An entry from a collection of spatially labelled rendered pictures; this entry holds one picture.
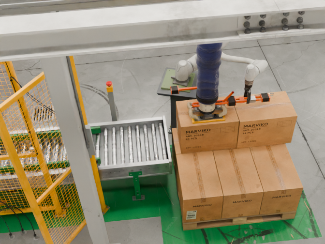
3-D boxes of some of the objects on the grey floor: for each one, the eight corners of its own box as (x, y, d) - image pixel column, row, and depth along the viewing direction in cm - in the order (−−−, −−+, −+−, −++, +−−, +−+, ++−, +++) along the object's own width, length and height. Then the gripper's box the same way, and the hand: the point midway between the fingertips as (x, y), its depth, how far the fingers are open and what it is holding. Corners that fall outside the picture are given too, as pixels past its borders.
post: (116, 148, 552) (106, 87, 482) (116, 144, 556) (106, 83, 487) (121, 148, 552) (112, 87, 482) (121, 144, 557) (112, 83, 487)
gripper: (242, 76, 443) (240, 93, 459) (247, 90, 427) (245, 107, 442) (249, 75, 443) (247, 92, 459) (255, 89, 427) (252, 107, 443)
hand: (246, 98), depth 449 cm, fingers open, 10 cm apart
